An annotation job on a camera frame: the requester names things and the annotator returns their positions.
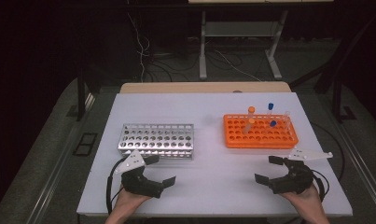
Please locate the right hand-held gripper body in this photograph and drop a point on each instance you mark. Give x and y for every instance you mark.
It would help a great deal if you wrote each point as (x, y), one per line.
(296, 180)

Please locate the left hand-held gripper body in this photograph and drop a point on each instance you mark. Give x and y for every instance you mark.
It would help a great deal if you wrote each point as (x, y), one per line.
(139, 183)

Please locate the metal test tube rack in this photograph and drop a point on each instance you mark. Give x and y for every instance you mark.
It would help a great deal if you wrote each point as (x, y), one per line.
(157, 137)

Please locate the orange test tube rack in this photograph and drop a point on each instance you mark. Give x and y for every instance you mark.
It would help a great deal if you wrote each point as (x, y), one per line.
(260, 137)

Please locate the blue cap test tube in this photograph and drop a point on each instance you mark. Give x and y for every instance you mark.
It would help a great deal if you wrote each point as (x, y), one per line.
(273, 123)
(270, 106)

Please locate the clear test tube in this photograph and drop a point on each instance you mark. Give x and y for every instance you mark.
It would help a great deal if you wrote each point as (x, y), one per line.
(287, 119)

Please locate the orange cap test tube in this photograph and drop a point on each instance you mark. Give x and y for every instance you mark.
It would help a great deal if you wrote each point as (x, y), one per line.
(251, 121)
(251, 109)

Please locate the person's left hand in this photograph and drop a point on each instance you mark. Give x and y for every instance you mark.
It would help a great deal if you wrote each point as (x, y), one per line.
(126, 203)

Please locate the person's right hand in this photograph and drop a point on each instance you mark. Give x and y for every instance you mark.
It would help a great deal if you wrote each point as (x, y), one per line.
(308, 202)

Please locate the wooden table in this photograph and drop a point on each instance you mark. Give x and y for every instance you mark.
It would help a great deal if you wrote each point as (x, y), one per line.
(192, 87)

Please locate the black metal stand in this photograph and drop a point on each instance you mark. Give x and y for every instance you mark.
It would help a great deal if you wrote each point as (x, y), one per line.
(337, 99)
(80, 102)

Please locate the grey metal stand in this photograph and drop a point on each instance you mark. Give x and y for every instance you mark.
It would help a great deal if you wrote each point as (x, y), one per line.
(202, 62)

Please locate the black floor frame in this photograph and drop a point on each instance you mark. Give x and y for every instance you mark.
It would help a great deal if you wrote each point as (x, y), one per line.
(85, 145)

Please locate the aluminium floor rail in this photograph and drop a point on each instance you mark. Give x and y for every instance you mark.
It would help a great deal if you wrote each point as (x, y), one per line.
(58, 165)
(363, 168)

